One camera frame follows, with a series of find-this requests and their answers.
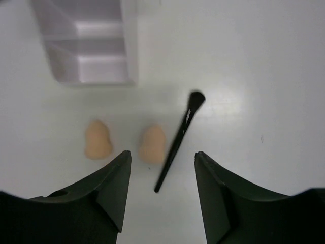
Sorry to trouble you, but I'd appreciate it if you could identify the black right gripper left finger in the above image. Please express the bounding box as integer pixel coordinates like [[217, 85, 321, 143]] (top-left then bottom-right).
[[1, 150, 132, 243]]

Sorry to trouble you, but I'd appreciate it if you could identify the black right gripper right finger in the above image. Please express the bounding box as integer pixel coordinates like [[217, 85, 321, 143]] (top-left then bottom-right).
[[194, 151, 324, 243]]

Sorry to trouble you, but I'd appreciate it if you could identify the beige makeup sponge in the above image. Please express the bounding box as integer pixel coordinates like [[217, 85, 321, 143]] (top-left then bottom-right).
[[139, 125, 166, 164], [84, 120, 113, 160]]

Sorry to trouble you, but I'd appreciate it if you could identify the small black angled brush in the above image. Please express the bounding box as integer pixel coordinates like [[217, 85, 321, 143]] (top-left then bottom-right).
[[154, 90, 206, 193]]

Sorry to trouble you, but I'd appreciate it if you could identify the white compartment organizer box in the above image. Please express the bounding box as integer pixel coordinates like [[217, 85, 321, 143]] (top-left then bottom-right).
[[30, 1, 139, 86]]

